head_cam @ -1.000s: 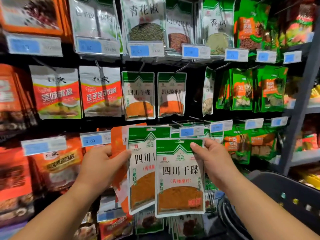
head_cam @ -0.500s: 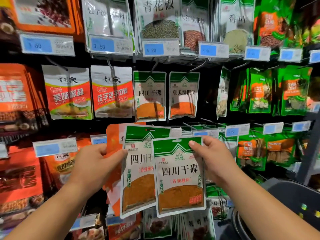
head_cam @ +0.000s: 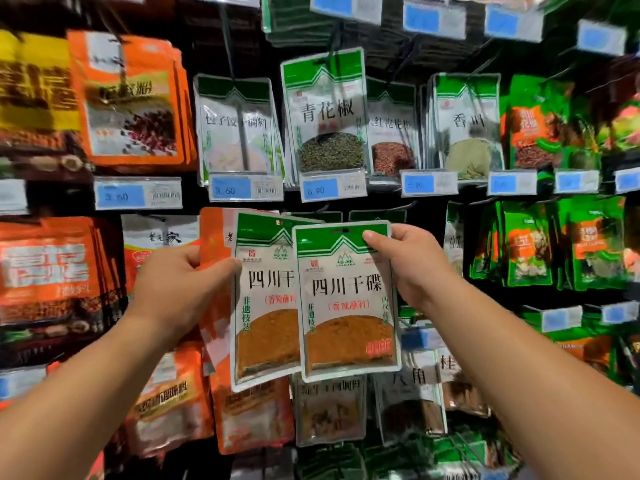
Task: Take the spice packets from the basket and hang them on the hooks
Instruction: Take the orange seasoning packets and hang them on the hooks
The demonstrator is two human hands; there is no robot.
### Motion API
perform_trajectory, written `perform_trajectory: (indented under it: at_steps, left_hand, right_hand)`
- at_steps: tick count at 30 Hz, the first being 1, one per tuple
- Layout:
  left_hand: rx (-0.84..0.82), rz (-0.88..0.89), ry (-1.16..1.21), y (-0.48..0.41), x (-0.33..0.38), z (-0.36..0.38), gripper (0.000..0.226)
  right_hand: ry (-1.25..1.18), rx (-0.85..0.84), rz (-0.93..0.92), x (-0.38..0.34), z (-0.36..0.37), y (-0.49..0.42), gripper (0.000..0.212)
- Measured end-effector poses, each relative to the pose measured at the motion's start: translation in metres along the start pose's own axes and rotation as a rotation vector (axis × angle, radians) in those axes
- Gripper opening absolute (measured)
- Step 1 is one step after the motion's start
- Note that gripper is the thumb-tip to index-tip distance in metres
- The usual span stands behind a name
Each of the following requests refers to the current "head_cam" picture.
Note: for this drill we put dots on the person's right hand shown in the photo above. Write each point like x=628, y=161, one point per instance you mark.
x=420, y=270

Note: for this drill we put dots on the person's left hand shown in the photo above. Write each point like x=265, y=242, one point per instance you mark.
x=180, y=295

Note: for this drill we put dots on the clear white-slice packets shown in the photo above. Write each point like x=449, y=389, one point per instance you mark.
x=454, y=235

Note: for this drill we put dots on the white red-label packets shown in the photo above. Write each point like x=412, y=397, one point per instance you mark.
x=150, y=240

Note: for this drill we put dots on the clear chili powder packets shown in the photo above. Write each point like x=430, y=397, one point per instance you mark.
x=380, y=215

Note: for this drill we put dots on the clear orange powder seasoning packet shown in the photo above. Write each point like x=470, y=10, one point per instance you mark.
x=265, y=315
x=345, y=315

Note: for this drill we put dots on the green white-slice packets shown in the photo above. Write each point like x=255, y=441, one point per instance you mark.
x=525, y=245

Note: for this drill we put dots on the clear orange powder packets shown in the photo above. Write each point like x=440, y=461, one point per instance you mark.
x=315, y=217

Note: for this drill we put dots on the clear red peppercorn packets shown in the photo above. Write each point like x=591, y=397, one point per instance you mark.
x=393, y=145

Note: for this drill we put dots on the orange bold-print packets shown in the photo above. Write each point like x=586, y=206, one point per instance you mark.
x=50, y=275

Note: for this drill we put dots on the clear cinnamon packets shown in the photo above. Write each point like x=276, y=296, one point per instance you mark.
x=465, y=395

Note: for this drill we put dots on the clear brown-spice packets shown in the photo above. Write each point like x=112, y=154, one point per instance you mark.
x=410, y=405

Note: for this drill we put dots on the clear dried-leaf packets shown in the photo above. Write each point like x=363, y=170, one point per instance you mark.
x=468, y=135

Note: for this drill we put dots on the clear green peppercorn packets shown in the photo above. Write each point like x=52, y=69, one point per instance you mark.
x=325, y=125

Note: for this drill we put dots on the green leaf packets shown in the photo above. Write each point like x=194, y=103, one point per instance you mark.
x=595, y=245

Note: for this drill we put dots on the green red-peppercorn packets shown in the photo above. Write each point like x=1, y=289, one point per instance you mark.
x=535, y=130

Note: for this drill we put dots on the green orange Guangxi cinnamon bags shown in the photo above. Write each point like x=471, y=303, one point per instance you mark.
x=585, y=350

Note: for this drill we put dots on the row of green white packets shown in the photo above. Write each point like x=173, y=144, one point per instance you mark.
x=400, y=463

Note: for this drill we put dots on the orange chili packets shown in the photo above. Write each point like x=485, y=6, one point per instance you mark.
x=130, y=105

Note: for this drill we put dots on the red green packets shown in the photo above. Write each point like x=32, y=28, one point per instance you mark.
x=625, y=125

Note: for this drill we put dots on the yellow packets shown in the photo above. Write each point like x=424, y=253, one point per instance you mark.
x=35, y=85

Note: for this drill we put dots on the person's left forearm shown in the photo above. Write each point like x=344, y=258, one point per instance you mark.
x=80, y=415

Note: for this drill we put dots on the person's right forearm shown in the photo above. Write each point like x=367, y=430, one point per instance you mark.
x=540, y=395

